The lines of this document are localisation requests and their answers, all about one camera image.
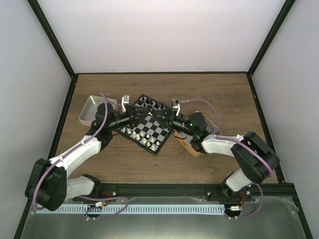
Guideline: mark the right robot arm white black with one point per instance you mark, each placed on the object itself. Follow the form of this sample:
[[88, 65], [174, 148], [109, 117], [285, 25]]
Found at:
[[256, 159]]

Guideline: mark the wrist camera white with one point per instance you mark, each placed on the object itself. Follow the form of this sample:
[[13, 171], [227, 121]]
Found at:
[[125, 102], [175, 106]]

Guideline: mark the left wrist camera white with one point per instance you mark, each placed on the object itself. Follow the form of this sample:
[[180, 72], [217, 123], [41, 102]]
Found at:
[[125, 102]]

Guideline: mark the pink metal tin tray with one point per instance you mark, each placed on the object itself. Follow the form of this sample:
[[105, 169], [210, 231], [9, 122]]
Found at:
[[87, 114]]

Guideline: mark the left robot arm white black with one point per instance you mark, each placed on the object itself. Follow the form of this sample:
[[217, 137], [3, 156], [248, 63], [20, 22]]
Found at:
[[49, 184]]

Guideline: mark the black enclosure frame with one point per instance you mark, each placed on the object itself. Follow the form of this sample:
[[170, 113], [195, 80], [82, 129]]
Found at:
[[282, 188]]

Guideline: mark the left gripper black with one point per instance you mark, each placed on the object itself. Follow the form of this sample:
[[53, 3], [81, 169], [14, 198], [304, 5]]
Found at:
[[133, 109]]

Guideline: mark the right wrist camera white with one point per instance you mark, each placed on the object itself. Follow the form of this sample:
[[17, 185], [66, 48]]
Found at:
[[175, 106]]

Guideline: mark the light blue slotted cable duct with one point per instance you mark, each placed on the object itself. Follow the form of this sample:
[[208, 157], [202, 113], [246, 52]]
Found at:
[[209, 209]]

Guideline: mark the black mounting rail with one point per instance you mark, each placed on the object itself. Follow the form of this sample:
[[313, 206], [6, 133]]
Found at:
[[211, 192]]

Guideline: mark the black white chess board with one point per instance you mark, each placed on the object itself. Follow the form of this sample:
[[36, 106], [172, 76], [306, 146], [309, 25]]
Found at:
[[148, 125]]

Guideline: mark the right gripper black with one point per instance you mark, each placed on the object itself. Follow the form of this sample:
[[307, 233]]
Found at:
[[168, 115]]

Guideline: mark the yellow metal tin box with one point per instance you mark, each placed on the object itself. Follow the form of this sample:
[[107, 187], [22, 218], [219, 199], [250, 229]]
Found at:
[[187, 147]]

